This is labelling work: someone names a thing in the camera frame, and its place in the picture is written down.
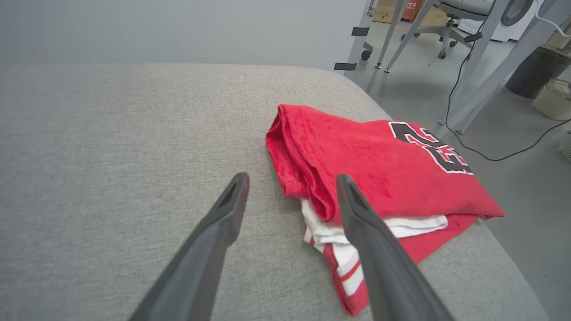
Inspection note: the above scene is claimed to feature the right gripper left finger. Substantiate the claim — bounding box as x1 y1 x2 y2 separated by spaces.
128 172 251 321

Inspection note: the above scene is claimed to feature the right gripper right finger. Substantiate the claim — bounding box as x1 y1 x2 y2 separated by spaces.
336 173 456 321

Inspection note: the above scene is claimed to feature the red Bulls 23 jersey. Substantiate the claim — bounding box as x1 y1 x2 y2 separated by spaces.
266 104 505 317

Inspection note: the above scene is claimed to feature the pale partition panel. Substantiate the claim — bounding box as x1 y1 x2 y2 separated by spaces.
0 0 368 72

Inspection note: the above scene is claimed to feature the grey partition leg black tape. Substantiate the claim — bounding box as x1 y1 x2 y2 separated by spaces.
334 0 376 82

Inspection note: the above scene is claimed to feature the white laundry basket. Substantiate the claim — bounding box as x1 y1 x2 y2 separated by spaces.
532 79 571 121

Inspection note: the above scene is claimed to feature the grey office chair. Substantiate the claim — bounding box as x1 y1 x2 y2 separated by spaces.
401 0 497 61

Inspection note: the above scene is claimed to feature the dark grey round bin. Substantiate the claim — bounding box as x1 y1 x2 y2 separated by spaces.
505 45 571 100

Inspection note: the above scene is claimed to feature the brown cardboard box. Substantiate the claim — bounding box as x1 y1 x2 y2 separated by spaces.
372 0 405 24

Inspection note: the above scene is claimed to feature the red printed box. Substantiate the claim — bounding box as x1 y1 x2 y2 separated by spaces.
401 0 423 23

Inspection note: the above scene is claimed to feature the long black floor cable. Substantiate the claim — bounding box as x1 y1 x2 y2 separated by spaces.
444 18 571 162

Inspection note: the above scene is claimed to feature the thick grey frame leg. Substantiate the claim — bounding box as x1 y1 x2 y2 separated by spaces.
435 0 571 138

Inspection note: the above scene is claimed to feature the thin grey frame leg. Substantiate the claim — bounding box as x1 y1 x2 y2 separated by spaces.
376 0 437 74

